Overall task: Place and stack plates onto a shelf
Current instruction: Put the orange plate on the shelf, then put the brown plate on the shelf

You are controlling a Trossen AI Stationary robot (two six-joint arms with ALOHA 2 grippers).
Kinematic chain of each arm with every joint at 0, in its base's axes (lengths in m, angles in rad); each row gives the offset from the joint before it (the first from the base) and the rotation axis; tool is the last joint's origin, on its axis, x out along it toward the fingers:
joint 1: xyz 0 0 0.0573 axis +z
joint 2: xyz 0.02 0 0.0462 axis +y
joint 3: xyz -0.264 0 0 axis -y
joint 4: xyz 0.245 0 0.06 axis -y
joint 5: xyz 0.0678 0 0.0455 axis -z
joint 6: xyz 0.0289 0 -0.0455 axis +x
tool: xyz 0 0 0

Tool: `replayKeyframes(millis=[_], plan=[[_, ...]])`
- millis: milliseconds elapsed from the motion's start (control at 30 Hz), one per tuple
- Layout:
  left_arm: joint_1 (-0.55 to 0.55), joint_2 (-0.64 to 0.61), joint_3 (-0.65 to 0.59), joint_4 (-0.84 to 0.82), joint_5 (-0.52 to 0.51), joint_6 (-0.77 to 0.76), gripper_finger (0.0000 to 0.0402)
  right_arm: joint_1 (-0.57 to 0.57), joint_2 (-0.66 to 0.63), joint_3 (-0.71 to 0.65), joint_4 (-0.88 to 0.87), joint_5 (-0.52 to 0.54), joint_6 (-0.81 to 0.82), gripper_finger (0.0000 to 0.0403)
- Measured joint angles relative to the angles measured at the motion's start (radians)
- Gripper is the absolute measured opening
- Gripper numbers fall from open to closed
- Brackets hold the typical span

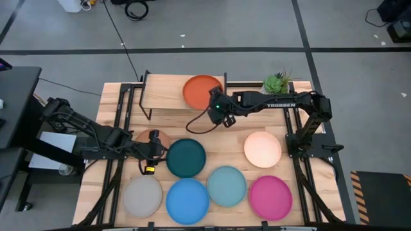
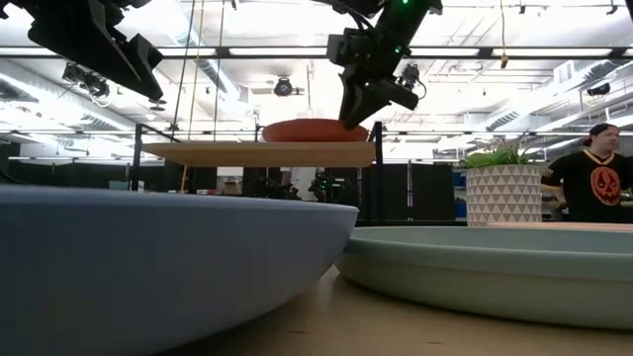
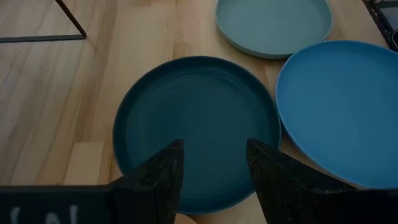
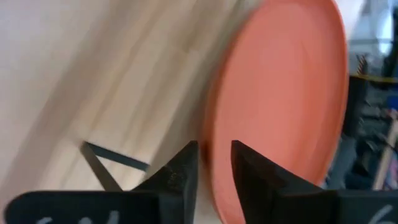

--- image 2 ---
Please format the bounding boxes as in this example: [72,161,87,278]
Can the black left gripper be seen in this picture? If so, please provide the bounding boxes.
[0,0,165,103]

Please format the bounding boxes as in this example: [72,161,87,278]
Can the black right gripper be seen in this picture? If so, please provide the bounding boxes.
[325,28,421,132]

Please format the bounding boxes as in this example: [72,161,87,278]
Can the red plate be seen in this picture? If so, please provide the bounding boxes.
[261,118,371,143]

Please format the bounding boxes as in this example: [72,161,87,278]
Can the wooden shelf board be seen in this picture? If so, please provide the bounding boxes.
[141,140,377,168]

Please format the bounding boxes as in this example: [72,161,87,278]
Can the green plant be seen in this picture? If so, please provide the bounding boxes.
[462,134,538,169]

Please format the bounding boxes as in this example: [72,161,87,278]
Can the black ceiling beam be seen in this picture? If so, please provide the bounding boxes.
[0,45,633,59]

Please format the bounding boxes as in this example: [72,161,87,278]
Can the blue storage bin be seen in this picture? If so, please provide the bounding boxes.
[452,170,469,220]

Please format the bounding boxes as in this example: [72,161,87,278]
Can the white triangle-patterned plant pot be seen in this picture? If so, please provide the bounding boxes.
[466,164,544,227]

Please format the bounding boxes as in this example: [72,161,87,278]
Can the blue bowl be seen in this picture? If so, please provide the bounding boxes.
[0,185,361,356]

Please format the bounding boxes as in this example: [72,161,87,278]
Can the green plate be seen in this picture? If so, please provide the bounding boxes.
[335,225,633,331]

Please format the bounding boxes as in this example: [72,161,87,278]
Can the pink plate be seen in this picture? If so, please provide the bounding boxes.
[487,221,633,233]

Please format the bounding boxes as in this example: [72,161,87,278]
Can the person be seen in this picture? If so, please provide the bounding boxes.
[540,122,633,223]

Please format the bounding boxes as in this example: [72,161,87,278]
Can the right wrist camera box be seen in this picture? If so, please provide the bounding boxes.
[398,62,428,100]

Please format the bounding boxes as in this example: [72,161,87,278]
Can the black hanging cable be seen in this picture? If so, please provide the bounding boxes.
[170,0,197,133]

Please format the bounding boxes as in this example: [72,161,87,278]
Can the round black ceiling camera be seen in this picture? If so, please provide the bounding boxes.
[273,76,294,98]

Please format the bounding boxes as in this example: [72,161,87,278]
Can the black metal shelf frame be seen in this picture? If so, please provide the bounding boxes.
[131,121,385,223]

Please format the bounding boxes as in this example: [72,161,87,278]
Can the yellow hanging cable with plug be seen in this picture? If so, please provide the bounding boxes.
[498,0,509,69]

